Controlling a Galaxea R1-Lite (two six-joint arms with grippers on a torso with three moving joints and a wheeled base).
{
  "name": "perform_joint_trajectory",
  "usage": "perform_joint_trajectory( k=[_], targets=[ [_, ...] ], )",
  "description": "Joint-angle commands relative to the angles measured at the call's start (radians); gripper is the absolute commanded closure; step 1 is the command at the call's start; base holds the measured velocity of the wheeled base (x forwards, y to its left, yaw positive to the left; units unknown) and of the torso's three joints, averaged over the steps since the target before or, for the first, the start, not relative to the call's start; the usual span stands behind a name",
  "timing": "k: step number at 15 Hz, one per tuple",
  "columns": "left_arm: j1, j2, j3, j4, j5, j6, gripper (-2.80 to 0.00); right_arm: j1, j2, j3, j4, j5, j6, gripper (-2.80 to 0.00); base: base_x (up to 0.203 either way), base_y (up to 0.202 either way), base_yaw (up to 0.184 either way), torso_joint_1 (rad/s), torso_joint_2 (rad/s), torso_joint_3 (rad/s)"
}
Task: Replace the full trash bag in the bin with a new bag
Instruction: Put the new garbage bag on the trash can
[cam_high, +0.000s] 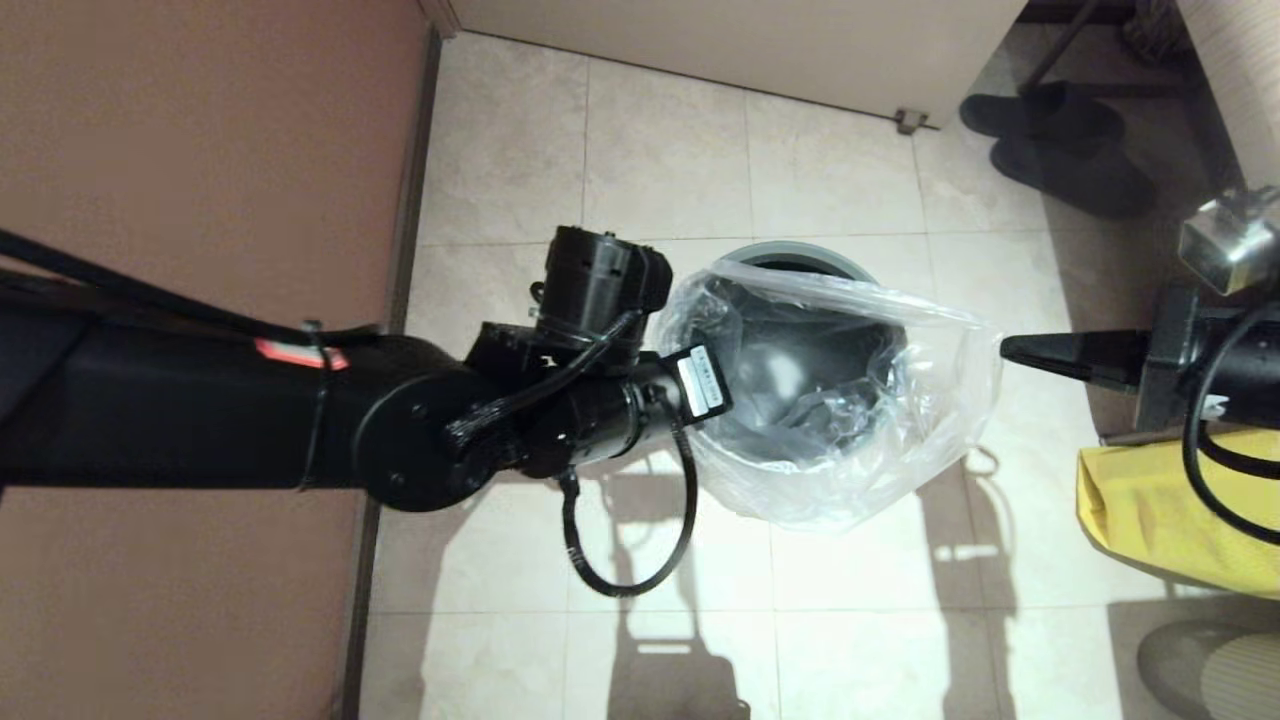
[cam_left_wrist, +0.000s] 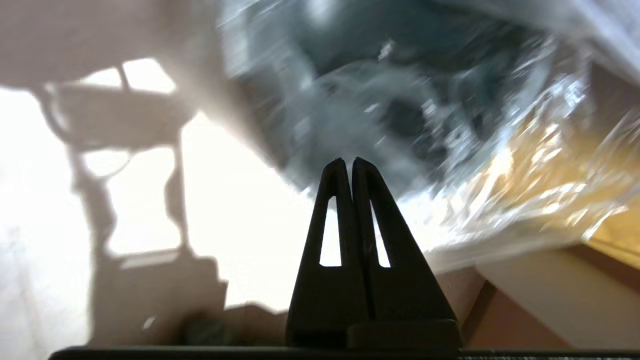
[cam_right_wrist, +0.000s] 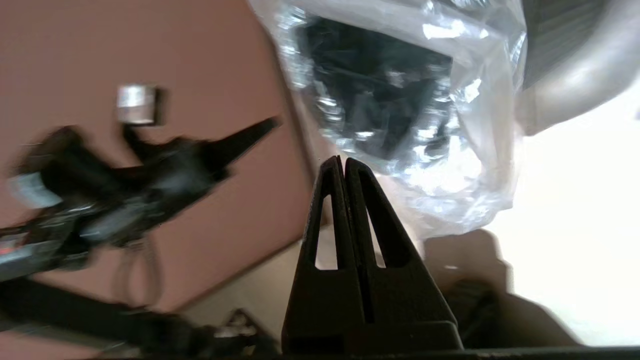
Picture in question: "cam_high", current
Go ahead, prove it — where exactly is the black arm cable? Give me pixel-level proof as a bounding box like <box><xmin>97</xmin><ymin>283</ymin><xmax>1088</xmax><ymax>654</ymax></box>
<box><xmin>560</xmin><ymin>385</ymin><xmax>699</xmax><ymax>599</ymax></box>
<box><xmin>1182</xmin><ymin>300</ymin><xmax>1280</xmax><ymax>546</ymax></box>

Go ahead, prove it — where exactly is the white door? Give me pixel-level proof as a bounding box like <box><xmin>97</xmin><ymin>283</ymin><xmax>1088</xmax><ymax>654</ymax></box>
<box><xmin>455</xmin><ymin>0</ymin><xmax>1029</xmax><ymax>131</ymax></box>

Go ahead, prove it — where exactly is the dark wall baseboard strip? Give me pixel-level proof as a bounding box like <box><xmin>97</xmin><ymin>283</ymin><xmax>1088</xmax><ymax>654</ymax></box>
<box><xmin>333</xmin><ymin>30</ymin><xmax>447</xmax><ymax>720</ymax></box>

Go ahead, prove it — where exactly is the clear plastic trash bag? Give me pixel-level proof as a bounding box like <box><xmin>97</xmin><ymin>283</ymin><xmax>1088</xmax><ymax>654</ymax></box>
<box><xmin>655</xmin><ymin>258</ymin><xmax>1004</xmax><ymax>533</ymax></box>

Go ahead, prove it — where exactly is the beige ribbed round object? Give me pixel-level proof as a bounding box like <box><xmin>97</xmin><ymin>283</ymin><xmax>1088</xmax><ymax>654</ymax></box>
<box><xmin>1200</xmin><ymin>633</ymin><xmax>1280</xmax><ymax>720</ymax></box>

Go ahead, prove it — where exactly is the beige striped upholstered furniture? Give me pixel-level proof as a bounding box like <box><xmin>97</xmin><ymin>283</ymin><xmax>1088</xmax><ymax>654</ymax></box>
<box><xmin>1175</xmin><ymin>0</ymin><xmax>1280</xmax><ymax>196</ymax></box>

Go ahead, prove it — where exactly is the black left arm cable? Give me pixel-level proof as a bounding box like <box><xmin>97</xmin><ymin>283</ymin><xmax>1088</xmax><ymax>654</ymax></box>
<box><xmin>560</xmin><ymin>385</ymin><xmax>699</xmax><ymax>599</ymax></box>

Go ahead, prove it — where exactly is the dark furniture leg pole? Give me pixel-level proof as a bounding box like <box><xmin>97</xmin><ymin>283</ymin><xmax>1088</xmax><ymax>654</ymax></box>
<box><xmin>1015</xmin><ymin>0</ymin><xmax>1101</xmax><ymax>96</ymax></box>

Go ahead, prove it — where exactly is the grey round trash bin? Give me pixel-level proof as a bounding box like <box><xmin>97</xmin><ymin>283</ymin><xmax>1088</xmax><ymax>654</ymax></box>
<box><xmin>685</xmin><ymin>240</ymin><xmax>911</xmax><ymax>471</ymax></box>

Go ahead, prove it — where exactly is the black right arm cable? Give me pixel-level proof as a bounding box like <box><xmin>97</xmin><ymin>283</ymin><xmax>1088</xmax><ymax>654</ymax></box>
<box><xmin>1182</xmin><ymin>300</ymin><xmax>1280</xmax><ymax>546</ymax></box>

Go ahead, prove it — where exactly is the smooth thin black cable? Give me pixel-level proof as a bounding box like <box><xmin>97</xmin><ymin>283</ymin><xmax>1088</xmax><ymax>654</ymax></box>
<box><xmin>0</xmin><ymin>228</ymin><xmax>381</xmax><ymax>346</ymax></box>

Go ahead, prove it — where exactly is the gray fuzzy bundle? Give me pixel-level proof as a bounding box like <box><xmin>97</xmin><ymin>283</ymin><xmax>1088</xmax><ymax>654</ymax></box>
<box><xmin>1118</xmin><ymin>0</ymin><xmax>1191</xmax><ymax>69</ymax></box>

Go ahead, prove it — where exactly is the yellow bag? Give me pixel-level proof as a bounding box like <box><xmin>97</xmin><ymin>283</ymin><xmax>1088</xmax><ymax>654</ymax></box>
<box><xmin>1075</xmin><ymin>430</ymin><xmax>1280</xmax><ymax>601</ymax></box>

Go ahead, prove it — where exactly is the black slipper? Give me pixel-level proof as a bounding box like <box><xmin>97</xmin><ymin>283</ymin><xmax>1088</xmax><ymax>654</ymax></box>
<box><xmin>990</xmin><ymin>140</ymin><xmax>1158</xmax><ymax>221</ymax></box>
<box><xmin>960</xmin><ymin>82</ymin><xmax>1126</xmax><ymax>146</ymax></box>

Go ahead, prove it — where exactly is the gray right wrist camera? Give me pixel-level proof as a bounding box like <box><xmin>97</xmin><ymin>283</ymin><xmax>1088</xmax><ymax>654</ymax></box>
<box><xmin>1178</xmin><ymin>185</ymin><xmax>1280</xmax><ymax>296</ymax></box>

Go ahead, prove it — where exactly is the grey trash bin rim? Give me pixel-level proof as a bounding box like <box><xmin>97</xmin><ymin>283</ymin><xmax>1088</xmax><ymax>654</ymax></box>
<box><xmin>745</xmin><ymin>240</ymin><xmax>871</xmax><ymax>281</ymax></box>

